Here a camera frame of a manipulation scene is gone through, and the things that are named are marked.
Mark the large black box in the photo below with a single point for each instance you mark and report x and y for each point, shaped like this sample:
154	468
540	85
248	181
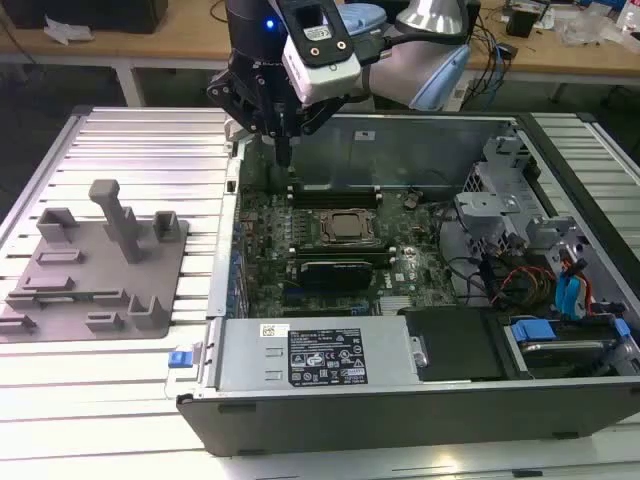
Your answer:
85	15

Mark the black RAM slot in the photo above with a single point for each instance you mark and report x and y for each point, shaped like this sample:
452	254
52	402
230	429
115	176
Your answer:
332	201
332	190

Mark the green motherboard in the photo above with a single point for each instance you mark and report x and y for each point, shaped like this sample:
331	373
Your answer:
425	250

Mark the black plastic shroud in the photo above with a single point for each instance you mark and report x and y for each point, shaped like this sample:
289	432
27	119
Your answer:
450	345

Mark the white power strip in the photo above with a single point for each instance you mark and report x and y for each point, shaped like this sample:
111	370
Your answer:
457	95

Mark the CPU with metal top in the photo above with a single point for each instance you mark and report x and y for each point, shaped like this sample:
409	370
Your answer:
345	225

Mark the round coin battery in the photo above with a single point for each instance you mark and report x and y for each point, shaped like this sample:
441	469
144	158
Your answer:
410	200

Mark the black PC case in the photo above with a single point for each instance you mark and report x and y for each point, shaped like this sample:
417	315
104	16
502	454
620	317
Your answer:
350	425

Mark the silver chipset heatsink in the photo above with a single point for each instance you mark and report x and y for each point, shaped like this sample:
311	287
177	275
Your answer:
397	304

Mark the grey metal drive cage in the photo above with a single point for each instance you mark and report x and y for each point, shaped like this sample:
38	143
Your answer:
500	200

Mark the clear plastic bags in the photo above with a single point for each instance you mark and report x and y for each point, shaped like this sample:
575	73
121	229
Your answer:
585	27

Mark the small black box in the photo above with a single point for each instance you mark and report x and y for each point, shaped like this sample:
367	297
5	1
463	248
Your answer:
522	22

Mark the black graphics card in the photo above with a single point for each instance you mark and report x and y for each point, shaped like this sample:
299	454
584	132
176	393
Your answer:
335	275

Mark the crumpled white paper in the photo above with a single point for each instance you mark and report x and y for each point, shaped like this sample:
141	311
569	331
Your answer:
65	31

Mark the blue case latch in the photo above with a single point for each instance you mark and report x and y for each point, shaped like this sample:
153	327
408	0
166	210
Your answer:
180	360

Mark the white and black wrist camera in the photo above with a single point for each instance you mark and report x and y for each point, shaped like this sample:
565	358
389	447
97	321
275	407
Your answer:
320	75

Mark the wooden desk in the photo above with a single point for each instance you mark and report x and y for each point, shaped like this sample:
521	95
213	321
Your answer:
150	45

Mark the hard disk in blue carrier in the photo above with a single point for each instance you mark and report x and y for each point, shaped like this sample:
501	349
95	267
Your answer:
535	330

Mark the grey parts rack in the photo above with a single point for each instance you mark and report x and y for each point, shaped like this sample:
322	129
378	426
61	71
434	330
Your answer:
150	250

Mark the CPU socket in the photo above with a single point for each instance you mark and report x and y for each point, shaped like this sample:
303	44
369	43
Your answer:
323	227

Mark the silver power supply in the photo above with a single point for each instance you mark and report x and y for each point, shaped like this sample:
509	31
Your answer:
250	350

